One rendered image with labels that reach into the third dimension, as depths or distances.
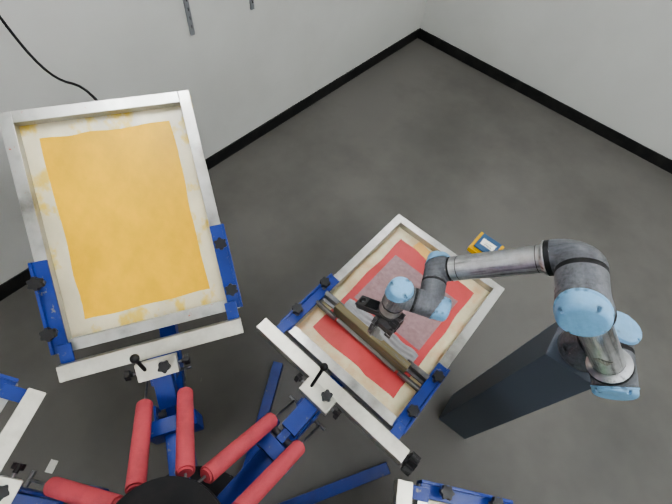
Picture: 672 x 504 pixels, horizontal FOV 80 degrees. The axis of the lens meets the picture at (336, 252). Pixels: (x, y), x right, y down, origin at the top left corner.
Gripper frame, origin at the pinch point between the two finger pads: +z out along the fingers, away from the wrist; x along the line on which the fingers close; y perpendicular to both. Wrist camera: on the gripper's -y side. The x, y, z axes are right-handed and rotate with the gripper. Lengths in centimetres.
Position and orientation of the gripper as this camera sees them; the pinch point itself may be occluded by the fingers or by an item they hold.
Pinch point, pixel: (374, 327)
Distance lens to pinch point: 148.3
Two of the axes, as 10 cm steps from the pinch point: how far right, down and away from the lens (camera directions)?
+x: 6.6, -6.0, 4.6
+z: -1.0, 5.4, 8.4
